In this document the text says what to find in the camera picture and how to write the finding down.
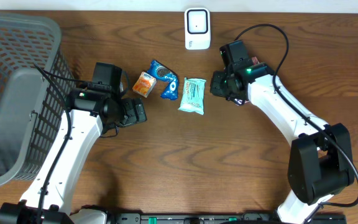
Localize orange tissue pack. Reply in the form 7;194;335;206
132;72;157;98

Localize teal wipes packet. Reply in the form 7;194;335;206
178;78;206;115

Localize blue cookie packet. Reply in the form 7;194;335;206
147;60;179;101

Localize purple snack package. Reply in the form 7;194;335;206
234;57;259;105

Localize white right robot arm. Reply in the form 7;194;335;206
210;40;355;223

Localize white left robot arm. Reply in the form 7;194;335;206
0;88;147;223

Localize white barcode scanner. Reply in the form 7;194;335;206
184;7;211;50

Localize grey plastic basket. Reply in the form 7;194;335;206
0;12;75;186

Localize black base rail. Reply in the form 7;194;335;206
114;212;347;224

